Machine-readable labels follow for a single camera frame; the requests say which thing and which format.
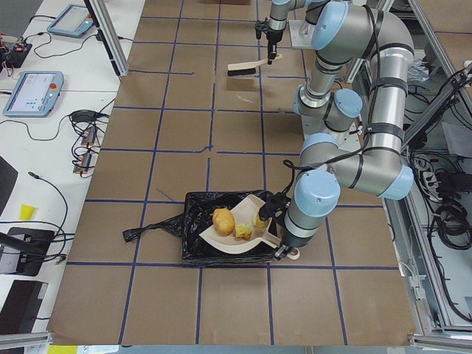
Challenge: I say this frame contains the teach pendant near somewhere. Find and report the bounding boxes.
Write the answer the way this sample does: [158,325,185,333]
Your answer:
[2,71,64,118]

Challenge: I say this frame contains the teach pendant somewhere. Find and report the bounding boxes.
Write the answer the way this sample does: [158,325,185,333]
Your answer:
[46,4,94,38]
[2,71,64,118]

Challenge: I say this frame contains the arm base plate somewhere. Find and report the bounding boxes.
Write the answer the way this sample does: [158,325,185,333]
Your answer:
[288,20,316,49]

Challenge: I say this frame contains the beige plastic dustpan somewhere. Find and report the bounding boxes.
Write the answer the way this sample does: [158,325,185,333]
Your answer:
[199,195,281,254]

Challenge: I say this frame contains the power adapters and cables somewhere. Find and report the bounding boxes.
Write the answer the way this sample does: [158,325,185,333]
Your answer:
[21,108,111,178]

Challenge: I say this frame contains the black bag lined bin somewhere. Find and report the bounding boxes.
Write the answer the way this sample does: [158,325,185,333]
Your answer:
[122,189,280,267]

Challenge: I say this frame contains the brown potato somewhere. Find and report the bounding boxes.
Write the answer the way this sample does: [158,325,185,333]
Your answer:
[212,208,235,236]

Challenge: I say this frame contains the beige hand brush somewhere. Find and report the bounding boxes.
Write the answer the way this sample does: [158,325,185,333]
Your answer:
[227,54,283,77]

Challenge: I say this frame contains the teach pendant far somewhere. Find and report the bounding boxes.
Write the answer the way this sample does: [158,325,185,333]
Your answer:
[46,4,94,38]

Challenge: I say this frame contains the yellow cup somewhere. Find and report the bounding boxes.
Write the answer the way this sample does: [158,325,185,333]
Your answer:
[19,204,38,221]

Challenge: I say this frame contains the aluminium frame post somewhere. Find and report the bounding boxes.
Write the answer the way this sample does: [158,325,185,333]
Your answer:
[84,0,129,77]

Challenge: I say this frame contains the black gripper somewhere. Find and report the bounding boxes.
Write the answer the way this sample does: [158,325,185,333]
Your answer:
[274,243,300,259]
[265,27,282,65]

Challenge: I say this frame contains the yellow sponge chunk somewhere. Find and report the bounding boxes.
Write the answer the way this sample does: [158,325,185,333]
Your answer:
[252,213,269,229]
[235,224,253,240]

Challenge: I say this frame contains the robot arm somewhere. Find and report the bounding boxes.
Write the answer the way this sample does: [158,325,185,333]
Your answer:
[263,0,328,65]
[264,1,414,259]

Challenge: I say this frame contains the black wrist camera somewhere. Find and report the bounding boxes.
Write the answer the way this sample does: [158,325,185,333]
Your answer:
[257,192,291,223]
[254,19,267,41]

